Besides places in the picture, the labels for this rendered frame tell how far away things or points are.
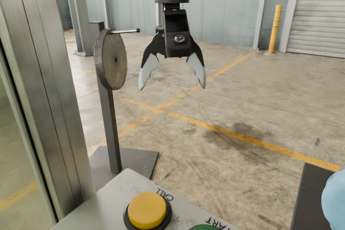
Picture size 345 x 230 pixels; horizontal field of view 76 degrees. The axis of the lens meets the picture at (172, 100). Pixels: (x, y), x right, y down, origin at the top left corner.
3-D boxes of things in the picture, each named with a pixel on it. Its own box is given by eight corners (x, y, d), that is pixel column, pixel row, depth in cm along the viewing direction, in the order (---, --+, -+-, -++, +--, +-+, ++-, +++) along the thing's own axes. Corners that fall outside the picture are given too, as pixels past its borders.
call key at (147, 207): (121, 224, 23) (119, 210, 23) (146, 198, 26) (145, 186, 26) (150, 245, 21) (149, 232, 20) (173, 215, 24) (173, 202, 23)
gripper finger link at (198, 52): (208, 61, 50) (186, 28, 46) (210, 62, 48) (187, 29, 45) (191, 73, 51) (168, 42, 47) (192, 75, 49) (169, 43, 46)
